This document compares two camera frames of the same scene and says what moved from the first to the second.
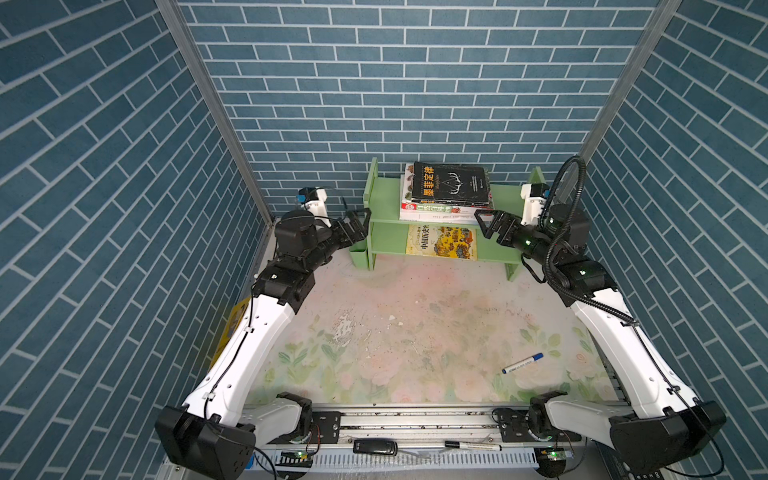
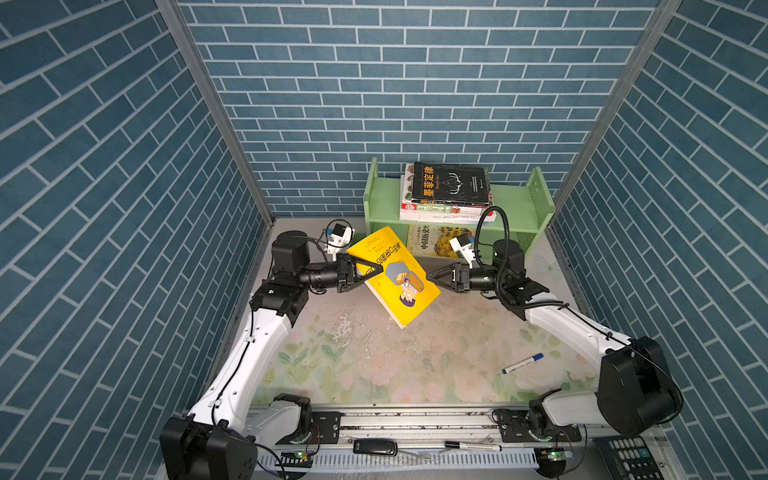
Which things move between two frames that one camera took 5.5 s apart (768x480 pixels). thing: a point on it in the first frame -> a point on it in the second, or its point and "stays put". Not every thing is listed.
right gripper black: [514, 223] -> [456, 270]
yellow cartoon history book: [442, 241] stays put
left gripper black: [359, 232] -> [347, 267]
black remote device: [375, 447] stays put
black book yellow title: [450, 183] stays put
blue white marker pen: [535, 357] stays put
